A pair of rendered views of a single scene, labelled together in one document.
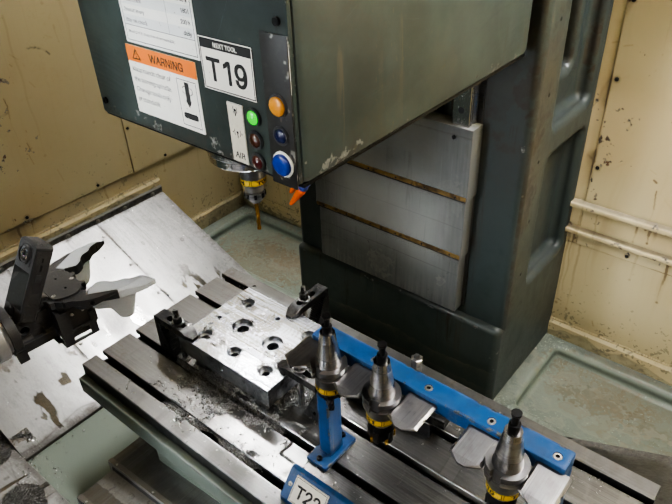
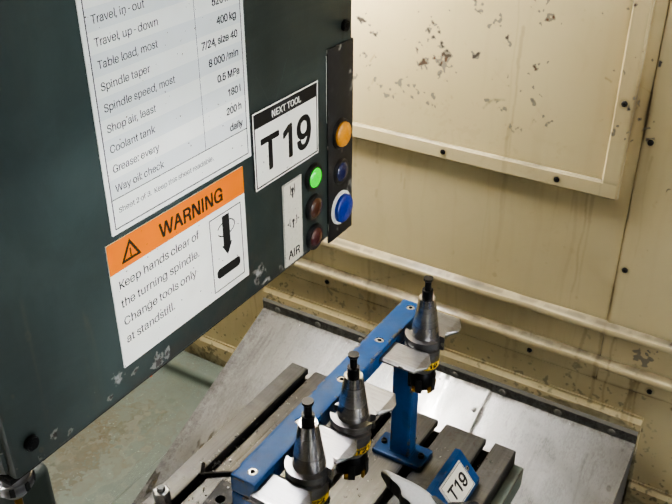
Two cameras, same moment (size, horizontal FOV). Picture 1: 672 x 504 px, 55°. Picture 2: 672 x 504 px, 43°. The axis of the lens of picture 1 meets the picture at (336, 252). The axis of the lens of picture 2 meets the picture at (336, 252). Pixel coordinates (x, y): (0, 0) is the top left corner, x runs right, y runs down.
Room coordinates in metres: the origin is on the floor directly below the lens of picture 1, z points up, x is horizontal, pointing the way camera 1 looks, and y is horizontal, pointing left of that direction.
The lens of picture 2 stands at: (0.89, 0.82, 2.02)
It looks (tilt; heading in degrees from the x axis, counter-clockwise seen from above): 31 degrees down; 261
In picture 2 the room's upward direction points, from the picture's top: straight up
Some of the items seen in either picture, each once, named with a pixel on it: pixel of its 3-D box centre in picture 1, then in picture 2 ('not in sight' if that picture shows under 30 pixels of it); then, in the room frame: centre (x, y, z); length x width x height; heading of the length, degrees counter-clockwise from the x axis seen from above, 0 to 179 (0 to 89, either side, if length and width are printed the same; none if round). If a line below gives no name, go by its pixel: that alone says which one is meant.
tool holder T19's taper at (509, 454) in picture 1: (510, 446); (426, 315); (0.58, -0.23, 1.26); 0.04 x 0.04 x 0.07
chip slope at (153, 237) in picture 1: (121, 310); not in sight; (1.54, 0.66, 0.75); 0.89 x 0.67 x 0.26; 139
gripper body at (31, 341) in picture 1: (46, 314); not in sight; (0.71, 0.41, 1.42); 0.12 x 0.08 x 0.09; 134
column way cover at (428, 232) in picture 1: (386, 198); not in sight; (1.45, -0.14, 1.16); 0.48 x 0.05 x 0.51; 49
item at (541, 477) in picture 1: (543, 489); (439, 323); (0.55, -0.27, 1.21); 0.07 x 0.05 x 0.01; 139
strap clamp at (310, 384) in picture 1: (302, 382); not in sight; (1.00, 0.08, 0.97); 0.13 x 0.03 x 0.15; 49
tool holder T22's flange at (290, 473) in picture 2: (329, 367); (309, 469); (0.80, 0.02, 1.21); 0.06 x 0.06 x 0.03
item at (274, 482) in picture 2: (304, 354); (284, 498); (0.83, 0.06, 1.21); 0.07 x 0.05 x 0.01; 139
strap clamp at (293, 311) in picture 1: (306, 309); not in sight; (1.24, 0.08, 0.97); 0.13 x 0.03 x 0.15; 139
